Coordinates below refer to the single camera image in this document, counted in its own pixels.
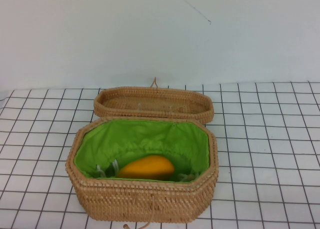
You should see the yellow toy mango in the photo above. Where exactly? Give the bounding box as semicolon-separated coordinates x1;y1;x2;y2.
116;155;175;179

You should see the woven rattan basket lid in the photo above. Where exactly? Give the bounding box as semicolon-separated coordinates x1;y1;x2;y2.
93;86;215;126

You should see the green fabric basket liner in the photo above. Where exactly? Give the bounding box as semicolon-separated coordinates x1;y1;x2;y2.
73;119;210;184

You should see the woven rattan basket body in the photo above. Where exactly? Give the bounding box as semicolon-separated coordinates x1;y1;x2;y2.
66;116;220;221

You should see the tan lid fastening loop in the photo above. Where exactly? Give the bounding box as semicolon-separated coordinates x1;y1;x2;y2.
149;76;160;90

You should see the white black-grid tablecloth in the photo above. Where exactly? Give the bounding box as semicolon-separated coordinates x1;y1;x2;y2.
0;81;320;229

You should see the white liner drawstring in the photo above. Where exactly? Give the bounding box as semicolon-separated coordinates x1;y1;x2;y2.
95;158;120;179

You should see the white drawstring with wooden bead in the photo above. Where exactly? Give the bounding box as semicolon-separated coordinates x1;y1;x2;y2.
176;172;201;184

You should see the tan basket closure cord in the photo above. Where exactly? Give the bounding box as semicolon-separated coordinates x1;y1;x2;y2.
121;195;157;229

